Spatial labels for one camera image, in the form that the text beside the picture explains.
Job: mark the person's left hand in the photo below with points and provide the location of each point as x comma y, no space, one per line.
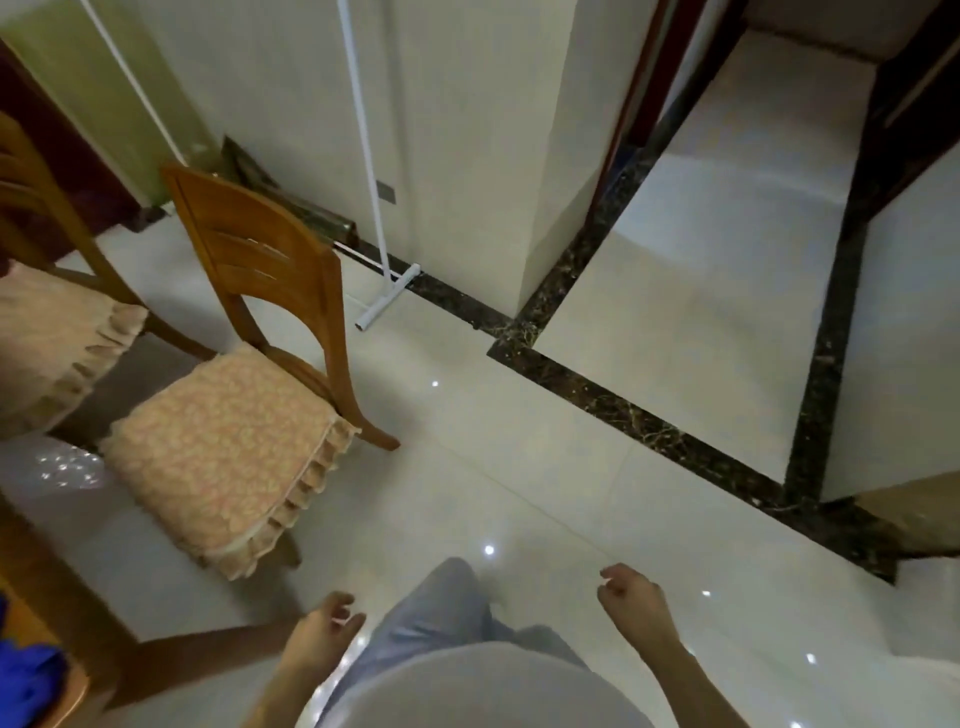
315,637

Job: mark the person's right hand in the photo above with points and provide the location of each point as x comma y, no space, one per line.
641,611

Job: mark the person's left thumb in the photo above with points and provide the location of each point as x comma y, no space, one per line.
354,623

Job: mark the person's right thumb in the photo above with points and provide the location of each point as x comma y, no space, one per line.
606,595

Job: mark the person's left forearm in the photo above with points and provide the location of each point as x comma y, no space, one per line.
274,697

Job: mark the person's right forearm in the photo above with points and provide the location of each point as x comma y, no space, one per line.
694,694

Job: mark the grey trousers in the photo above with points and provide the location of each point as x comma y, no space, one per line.
435,607

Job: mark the beige frilled seat cushion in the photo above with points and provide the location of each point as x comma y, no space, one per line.
217,450
52,330

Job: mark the wooden table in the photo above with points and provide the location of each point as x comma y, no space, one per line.
52,585

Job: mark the blue cloth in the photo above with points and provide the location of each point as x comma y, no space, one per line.
26,682

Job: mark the wooden slat-back chair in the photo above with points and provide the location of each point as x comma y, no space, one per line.
247,240
30,187

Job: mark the dark framed picture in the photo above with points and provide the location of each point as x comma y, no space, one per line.
262,180

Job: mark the white metal clothes rack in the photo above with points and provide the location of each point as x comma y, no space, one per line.
367,150

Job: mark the dark red wooden door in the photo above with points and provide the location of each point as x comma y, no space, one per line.
60,157

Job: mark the grey wall socket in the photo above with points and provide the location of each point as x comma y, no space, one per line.
386,192

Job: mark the dark wooden door frame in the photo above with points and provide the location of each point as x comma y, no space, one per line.
637,97
900,90

